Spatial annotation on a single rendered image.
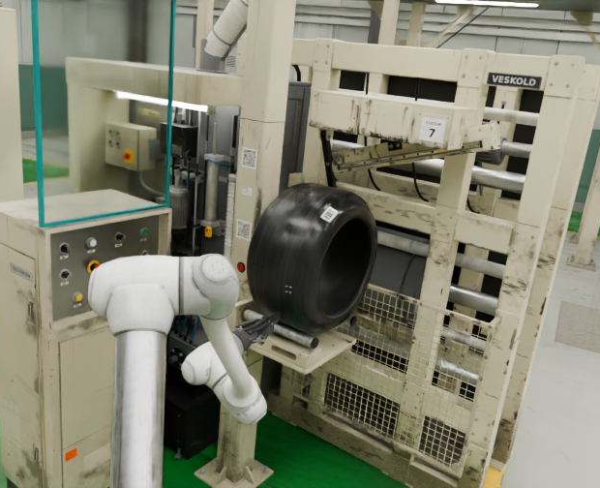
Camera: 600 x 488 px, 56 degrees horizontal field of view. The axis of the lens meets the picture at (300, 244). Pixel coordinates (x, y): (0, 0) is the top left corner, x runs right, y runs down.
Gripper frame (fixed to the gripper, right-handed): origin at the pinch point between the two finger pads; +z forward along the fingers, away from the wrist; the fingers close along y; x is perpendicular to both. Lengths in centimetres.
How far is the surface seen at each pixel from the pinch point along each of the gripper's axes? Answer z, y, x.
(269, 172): 30, 26, -42
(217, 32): 59, 80, -91
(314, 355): 10.9, -10.6, 16.9
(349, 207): 29.4, -11.2, -36.5
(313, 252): 8.3, -10.4, -26.0
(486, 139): 67, -44, -60
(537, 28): 921, 173, -71
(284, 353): 8.6, 1.7, 20.0
